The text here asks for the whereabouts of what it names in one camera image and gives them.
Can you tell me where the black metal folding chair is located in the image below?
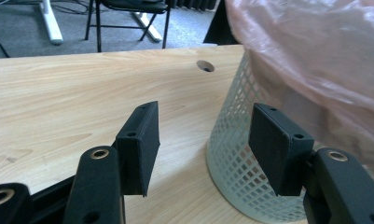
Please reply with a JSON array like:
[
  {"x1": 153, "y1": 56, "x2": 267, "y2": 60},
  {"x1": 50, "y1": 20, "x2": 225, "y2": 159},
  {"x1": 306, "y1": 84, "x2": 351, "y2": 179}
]
[{"x1": 84, "y1": 0, "x2": 173, "y2": 53}]

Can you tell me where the pale green mesh plastic basket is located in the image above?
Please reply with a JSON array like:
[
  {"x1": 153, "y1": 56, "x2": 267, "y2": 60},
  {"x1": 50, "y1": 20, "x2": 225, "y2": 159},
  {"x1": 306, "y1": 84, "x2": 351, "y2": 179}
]
[{"x1": 205, "y1": 50, "x2": 319, "y2": 224}]

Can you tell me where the white stand leg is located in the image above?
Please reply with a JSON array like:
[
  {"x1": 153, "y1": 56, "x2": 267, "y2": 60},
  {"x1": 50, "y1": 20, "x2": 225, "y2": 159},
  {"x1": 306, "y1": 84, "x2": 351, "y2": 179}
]
[
  {"x1": 39, "y1": 0, "x2": 64, "y2": 46},
  {"x1": 132, "y1": 11, "x2": 163, "y2": 43}
]

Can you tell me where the black box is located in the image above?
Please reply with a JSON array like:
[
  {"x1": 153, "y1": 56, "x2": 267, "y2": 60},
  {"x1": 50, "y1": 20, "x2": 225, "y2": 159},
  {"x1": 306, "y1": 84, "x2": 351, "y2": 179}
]
[{"x1": 202, "y1": 0, "x2": 240, "y2": 47}]

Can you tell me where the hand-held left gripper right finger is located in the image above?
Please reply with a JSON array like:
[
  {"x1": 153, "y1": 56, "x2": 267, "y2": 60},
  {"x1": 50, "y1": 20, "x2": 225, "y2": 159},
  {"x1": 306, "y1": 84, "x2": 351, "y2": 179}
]
[{"x1": 248, "y1": 103, "x2": 315, "y2": 197}]

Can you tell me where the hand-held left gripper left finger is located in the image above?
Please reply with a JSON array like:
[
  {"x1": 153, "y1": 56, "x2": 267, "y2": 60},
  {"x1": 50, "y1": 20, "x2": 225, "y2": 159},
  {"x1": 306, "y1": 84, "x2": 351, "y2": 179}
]
[{"x1": 115, "y1": 100, "x2": 161, "y2": 198}]

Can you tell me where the pink plastic bag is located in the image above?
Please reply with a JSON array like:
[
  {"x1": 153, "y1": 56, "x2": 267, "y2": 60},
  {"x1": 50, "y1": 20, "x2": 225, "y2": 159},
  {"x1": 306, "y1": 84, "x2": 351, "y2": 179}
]
[{"x1": 224, "y1": 0, "x2": 374, "y2": 186}]

